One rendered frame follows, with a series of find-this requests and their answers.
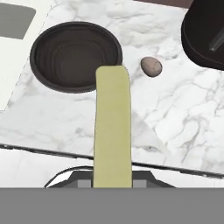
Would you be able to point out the brown egg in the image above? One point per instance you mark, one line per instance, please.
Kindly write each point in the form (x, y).
(151, 66)

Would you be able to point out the black round appliance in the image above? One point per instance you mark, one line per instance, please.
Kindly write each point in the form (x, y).
(204, 32)

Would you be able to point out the dark brown bowl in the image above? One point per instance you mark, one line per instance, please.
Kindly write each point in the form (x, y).
(73, 55)

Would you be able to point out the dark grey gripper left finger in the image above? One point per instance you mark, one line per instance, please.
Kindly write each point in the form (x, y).
(79, 178)

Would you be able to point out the pale yellow butter stick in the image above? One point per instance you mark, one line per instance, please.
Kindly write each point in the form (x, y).
(112, 128)

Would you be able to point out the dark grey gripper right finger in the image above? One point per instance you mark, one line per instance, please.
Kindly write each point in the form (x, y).
(143, 178)

